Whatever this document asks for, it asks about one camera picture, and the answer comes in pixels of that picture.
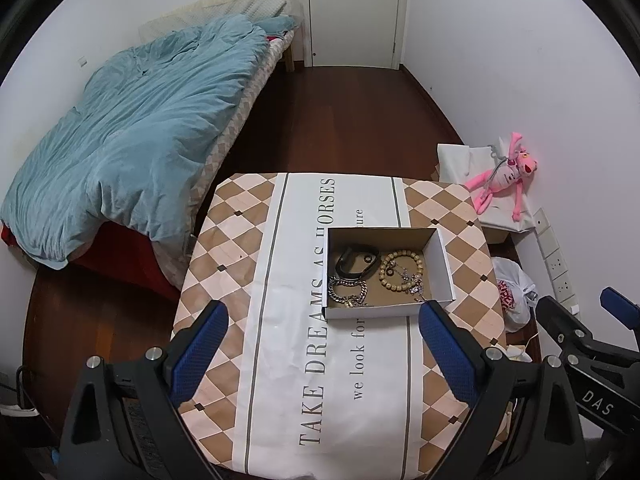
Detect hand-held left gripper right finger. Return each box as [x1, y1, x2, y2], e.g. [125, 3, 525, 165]
[418, 300, 587, 480]

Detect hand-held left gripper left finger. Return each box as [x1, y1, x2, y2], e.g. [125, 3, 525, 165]
[59, 300, 230, 480]

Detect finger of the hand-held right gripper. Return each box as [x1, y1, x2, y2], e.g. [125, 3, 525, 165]
[534, 296, 640, 376]
[600, 286, 640, 326]

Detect silver necklace with pendant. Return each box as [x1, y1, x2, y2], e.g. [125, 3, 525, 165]
[397, 265, 426, 296]

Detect cardboard box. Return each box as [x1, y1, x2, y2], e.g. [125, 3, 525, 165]
[322, 226, 457, 321]

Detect wooden bead bracelet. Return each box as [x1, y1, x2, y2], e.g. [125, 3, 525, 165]
[378, 250, 426, 293]

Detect thick silver chain bracelet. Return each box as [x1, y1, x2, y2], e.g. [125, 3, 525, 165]
[327, 276, 371, 309]

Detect black smart band watch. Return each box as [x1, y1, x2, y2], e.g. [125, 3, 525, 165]
[334, 242, 380, 281]

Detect white plastic bag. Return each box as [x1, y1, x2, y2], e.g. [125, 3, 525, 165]
[492, 256, 538, 333]

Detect checkered printed tablecloth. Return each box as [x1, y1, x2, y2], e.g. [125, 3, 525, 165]
[171, 172, 511, 478]

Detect pink panther plush toy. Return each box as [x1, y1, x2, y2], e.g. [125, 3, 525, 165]
[467, 131, 533, 221]

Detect white power strip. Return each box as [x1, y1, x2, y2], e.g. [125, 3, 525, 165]
[0, 400, 38, 417]

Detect bed with patterned mattress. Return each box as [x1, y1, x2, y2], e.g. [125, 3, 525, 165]
[0, 0, 301, 301]

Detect blue blanket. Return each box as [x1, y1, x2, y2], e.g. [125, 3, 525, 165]
[0, 14, 298, 271]

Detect cream quilted bedding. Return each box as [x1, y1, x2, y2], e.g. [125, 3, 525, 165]
[137, 0, 301, 43]

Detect white door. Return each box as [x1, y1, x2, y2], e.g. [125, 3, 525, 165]
[299, 0, 411, 70]

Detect row of wall sockets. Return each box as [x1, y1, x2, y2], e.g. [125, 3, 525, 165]
[532, 207, 581, 313]

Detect black cable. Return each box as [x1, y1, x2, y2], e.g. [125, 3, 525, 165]
[15, 364, 36, 406]

